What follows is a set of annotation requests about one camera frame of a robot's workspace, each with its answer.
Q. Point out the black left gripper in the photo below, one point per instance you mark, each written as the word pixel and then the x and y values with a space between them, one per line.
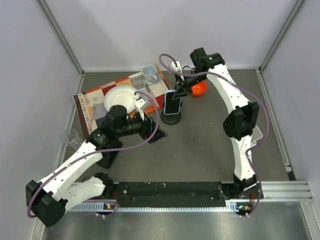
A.
pixel 149 127

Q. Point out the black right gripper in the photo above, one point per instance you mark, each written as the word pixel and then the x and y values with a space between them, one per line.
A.
pixel 183 91

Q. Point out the light blue smartphone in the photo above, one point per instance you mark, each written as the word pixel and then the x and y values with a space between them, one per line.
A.
pixel 172 104

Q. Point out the black round-base phone stand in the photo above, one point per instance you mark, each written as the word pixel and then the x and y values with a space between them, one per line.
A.
pixel 170 119

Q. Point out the white plastic phone stand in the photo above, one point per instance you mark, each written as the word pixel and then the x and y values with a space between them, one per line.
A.
pixel 256 136

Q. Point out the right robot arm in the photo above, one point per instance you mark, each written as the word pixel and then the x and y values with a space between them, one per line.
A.
pixel 240 122

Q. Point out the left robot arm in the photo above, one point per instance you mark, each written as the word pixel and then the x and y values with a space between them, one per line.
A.
pixel 51 197

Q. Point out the orange plastic bowl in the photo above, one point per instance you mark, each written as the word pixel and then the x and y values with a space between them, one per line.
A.
pixel 199 89

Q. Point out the light blue mug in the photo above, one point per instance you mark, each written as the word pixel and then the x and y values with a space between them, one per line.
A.
pixel 150 74

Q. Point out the white plate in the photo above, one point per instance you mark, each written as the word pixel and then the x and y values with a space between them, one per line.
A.
pixel 120 95

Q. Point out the black smartphone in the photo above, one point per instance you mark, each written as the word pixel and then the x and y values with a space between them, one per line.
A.
pixel 109 157

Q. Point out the patterned orange placemat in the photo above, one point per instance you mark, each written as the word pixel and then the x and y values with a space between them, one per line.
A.
pixel 84 100

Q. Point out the clear drinking glass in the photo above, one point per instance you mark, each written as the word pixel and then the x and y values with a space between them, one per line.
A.
pixel 71 138

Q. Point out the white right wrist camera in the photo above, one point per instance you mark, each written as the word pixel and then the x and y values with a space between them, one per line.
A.
pixel 175 67

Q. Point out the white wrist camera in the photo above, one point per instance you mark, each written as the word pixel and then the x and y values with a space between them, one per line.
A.
pixel 175 67
pixel 140 106

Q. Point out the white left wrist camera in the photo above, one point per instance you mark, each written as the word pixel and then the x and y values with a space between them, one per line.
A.
pixel 140 106

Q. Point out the knife with pink handle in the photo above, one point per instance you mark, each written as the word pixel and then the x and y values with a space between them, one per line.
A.
pixel 150 93

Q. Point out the fork with pink handle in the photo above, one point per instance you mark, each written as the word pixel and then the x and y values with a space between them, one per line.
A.
pixel 94 106

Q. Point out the grey slotted cable duct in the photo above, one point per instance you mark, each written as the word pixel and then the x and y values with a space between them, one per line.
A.
pixel 104 207

